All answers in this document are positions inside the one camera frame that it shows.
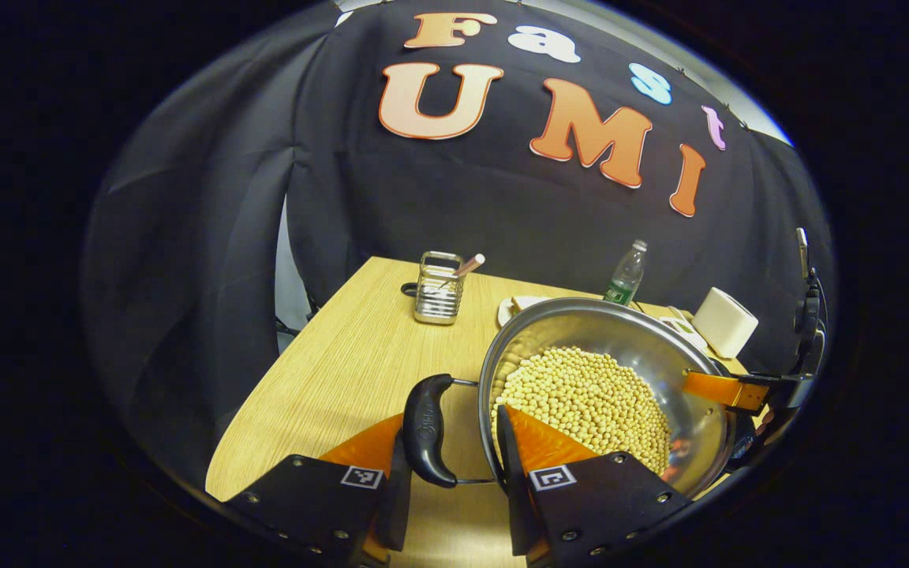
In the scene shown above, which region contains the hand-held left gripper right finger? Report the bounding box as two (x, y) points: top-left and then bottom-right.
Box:
(496, 405), (694, 567)

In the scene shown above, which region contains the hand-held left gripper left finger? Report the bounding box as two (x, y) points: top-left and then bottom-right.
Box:
(222, 413), (414, 567)

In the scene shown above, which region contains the steel pot with black handle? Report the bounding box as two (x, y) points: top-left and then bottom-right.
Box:
(402, 297), (757, 499)

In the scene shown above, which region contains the white toaster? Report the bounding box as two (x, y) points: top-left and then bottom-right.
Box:
(691, 287), (760, 361)

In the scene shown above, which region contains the white divided dish of beans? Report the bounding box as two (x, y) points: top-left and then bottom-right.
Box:
(658, 314), (710, 353)

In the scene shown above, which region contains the pile of yellow soybeans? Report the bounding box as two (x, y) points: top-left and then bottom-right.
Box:
(492, 346), (673, 476)

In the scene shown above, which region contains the clear plastic water bottle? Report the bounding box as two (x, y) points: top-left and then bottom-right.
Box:
(603, 239), (649, 308)

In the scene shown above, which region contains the sandwich with lettuce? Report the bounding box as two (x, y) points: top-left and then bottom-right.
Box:
(497, 296), (555, 329)

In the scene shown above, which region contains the pink and white stick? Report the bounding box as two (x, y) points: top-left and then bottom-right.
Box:
(443, 253), (486, 290)

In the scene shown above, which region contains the black backdrop cloth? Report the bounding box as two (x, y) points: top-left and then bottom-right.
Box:
(82, 0), (838, 491)

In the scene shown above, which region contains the metal wire basket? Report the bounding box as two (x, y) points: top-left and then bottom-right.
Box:
(413, 251), (466, 326)

